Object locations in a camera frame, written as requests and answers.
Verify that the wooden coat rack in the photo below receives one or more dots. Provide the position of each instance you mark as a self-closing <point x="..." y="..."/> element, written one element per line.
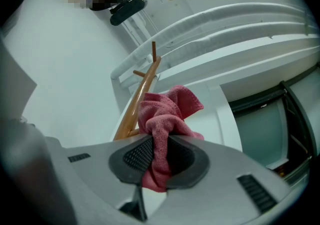
<point x="140" y="94"/>

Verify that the person's white shirt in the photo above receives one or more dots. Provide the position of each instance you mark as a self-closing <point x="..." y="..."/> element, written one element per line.
<point x="55" y="51"/>

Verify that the black head-worn camera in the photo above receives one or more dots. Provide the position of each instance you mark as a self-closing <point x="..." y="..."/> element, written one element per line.
<point x="127" y="11"/>

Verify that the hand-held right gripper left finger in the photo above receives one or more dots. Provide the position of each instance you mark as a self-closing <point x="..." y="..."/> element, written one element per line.
<point x="95" y="189"/>

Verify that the pink cloth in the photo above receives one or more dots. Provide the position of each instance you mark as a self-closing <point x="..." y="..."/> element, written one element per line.
<point x="162" y="111"/>

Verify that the black framed glass door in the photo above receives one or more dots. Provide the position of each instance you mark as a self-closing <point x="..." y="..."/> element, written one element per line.
<point x="260" y="131"/>

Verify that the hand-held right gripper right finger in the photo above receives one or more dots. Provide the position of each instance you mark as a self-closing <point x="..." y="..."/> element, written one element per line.
<point x="220" y="194"/>

